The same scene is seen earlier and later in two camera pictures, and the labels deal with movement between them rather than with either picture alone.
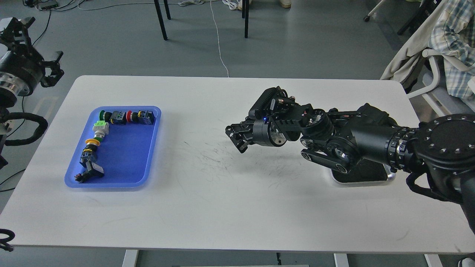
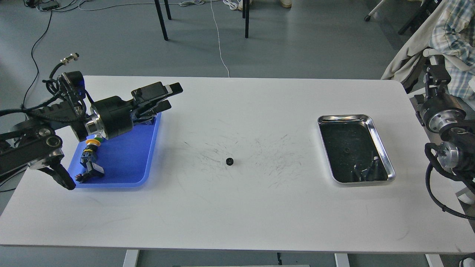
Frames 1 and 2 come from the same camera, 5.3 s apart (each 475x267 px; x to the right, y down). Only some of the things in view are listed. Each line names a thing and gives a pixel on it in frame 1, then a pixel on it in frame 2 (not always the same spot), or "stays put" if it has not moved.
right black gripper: x=264 y=133 → x=440 y=111
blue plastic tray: x=125 y=154 stays put
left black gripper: x=20 y=71 → x=112 y=116
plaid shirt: x=454 y=32 stays put
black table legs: x=245 y=10 stays put
